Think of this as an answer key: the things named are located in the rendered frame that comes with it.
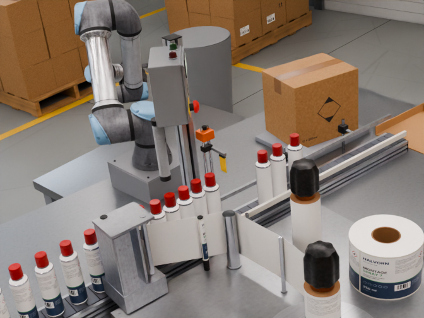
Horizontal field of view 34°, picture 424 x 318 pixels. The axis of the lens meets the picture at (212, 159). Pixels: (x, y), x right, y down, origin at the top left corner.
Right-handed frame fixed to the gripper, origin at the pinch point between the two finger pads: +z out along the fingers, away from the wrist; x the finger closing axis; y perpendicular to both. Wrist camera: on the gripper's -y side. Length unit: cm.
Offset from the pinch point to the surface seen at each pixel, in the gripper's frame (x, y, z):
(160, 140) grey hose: 72, 37, -61
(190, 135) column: 69, 37, -47
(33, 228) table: 9, 60, -74
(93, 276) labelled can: 63, 74, -85
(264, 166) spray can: 81, 50, -27
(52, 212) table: 7, 55, -65
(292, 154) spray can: 82, 47, -13
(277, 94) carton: 56, 23, 13
